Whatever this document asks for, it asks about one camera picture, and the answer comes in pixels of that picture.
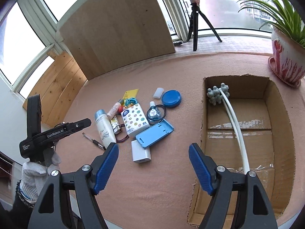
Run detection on blue eye drop bottle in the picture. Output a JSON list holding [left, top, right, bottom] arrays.
[[147, 101, 161, 123]]

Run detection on yellow black card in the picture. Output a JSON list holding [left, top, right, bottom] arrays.
[[123, 89, 139, 100]]

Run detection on white grey massage roller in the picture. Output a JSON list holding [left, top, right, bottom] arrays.
[[207, 83, 250, 174]]

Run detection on patterned lighter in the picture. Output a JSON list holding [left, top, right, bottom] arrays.
[[110, 116, 121, 135]]

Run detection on white blue sunscreen tube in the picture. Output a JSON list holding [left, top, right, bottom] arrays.
[[95, 109, 116, 148]]

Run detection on pink plant saucer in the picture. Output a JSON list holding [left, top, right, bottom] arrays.
[[268, 56, 301, 88]]

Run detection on floral tissue pack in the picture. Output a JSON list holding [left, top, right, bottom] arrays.
[[121, 103, 150, 138]]

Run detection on potted spider plant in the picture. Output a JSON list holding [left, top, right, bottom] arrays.
[[238, 0, 305, 83]]

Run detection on wooden plank panel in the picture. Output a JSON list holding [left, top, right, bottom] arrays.
[[29, 51, 87, 127]]

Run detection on light blue phone case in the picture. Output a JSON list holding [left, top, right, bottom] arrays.
[[136, 119, 174, 148]]

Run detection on blue round lid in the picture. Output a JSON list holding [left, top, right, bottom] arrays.
[[161, 90, 182, 108]]

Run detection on light wooden board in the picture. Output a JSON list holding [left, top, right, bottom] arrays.
[[57, 0, 175, 80]]

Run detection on cardboard box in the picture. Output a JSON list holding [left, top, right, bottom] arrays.
[[188, 75, 295, 228]]

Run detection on pink table mat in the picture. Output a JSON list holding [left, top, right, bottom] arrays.
[[65, 53, 304, 228]]

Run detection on white power adapter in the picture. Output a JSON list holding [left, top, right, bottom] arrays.
[[131, 140, 152, 163]]

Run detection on dark pen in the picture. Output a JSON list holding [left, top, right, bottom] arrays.
[[82, 132, 106, 151]]

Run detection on cartoon doll keychain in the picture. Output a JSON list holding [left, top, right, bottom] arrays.
[[117, 99, 125, 114]]

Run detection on small translucent white cap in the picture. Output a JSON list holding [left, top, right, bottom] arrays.
[[152, 87, 164, 99]]

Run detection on left white gloved hand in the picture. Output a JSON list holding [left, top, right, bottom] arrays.
[[19, 152, 61, 205]]

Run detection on pink cream tube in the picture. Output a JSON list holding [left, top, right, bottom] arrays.
[[107, 102, 121, 120]]

